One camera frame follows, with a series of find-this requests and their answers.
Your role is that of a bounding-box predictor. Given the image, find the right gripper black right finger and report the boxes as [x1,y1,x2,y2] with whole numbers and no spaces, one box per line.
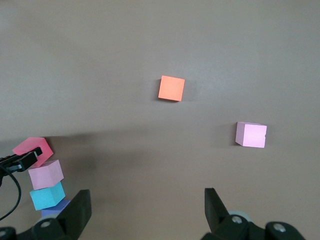
[201,187,252,240]

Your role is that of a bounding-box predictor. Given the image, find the orange foam cube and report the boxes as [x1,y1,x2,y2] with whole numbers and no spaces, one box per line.
[157,75,186,103]

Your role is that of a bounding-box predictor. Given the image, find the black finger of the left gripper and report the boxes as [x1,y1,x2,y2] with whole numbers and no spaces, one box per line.
[0,146,44,174]

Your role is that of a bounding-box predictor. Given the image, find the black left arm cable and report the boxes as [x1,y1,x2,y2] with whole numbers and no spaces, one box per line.
[0,169,22,221]

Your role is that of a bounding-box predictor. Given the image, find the purple foam cube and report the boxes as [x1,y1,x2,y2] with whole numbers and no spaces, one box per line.
[40,198,72,218]

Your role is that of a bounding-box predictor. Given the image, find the brown table cover sheet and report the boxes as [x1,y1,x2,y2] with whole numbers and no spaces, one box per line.
[0,0,320,240]

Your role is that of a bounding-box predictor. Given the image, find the red foam cube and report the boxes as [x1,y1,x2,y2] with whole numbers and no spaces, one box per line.
[12,136,54,168]

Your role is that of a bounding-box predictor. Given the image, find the pink foam cube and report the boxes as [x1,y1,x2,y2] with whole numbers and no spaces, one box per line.
[234,121,268,149]
[27,159,65,190]

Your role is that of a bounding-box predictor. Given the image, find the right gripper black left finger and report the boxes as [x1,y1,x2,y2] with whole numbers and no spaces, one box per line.
[33,189,93,240]

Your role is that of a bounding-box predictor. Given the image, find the cyan foam cube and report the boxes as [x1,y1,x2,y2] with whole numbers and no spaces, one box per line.
[29,181,67,211]

